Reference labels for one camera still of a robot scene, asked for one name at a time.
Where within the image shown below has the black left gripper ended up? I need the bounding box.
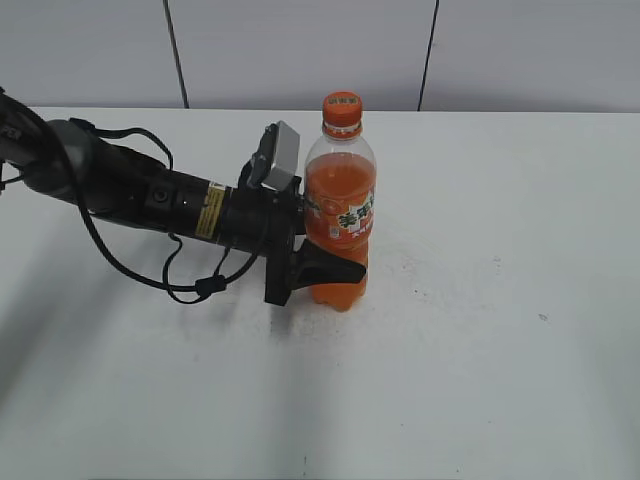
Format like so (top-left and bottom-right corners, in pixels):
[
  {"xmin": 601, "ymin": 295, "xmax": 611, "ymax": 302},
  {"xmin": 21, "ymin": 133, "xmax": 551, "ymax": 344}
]
[{"xmin": 219, "ymin": 179, "xmax": 367, "ymax": 306}]

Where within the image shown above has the orange soda plastic bottle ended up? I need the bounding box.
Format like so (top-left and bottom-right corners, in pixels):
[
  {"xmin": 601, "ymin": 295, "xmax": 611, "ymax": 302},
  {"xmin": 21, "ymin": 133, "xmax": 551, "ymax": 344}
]
[{"xmin": 303, "ymin": 117, "xmax": 378, "ymax": 313}]

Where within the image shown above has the orange bottle cap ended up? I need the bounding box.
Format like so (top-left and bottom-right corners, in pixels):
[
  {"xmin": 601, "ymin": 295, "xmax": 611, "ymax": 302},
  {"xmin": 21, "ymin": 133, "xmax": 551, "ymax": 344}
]
[{"xmin": 322, "ymin": 91, "xmax": 363, "ymax": 128}]

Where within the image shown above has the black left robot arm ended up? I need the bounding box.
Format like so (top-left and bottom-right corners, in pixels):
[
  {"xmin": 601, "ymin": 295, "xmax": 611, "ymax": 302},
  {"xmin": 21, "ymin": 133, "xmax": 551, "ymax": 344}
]
[{"xmin": 1, "ymin": 96, "xmax": 366, "ymax": 306}]

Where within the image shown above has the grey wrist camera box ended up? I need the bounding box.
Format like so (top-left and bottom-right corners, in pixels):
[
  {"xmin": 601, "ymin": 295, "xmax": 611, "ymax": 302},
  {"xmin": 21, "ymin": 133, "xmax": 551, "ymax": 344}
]
[{"xmin": 247, "ymin": 120, "xmax": 300, "ymax": 191}]

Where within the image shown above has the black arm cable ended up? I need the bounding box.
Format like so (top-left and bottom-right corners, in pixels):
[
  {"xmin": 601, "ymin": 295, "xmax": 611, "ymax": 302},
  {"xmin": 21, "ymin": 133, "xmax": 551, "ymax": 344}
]
[{"xmin": 49, "ymin": 117, "xmax": 261, "ymax": 305}]

